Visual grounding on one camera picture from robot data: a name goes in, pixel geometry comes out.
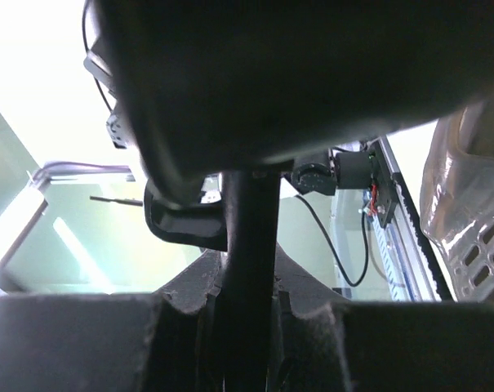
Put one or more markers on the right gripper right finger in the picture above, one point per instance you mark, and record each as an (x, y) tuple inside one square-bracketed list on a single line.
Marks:
[(323, 342)]

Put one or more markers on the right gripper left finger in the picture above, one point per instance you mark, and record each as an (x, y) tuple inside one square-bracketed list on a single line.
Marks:
[(100, 342)]

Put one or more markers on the brown translucent litter box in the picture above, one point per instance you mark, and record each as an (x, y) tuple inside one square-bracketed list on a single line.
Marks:
[(457, 199)]

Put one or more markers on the black slotted litter scoop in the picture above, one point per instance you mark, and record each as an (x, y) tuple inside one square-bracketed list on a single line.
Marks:
[(223, 96)]

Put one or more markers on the aluminium mounting rail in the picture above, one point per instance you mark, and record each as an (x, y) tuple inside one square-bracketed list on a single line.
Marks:
[(424, 276)]

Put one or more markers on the grey slotted cable duct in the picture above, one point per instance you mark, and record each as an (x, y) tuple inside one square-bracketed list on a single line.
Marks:
[(383, 262)]

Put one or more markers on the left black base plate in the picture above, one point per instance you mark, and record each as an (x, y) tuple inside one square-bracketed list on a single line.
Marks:
[(384, 193)]

